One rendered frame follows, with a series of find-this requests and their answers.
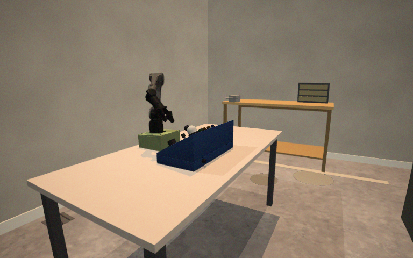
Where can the blue control console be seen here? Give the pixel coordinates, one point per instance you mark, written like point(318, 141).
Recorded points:
point(199, 148)

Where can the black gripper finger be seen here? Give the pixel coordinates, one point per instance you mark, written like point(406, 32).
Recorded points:
point(161, 115)
point(170, 116)

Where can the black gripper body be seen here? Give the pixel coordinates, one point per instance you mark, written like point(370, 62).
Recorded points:
point(160, 106)

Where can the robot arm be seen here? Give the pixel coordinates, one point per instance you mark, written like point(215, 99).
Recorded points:
point(155, 124)

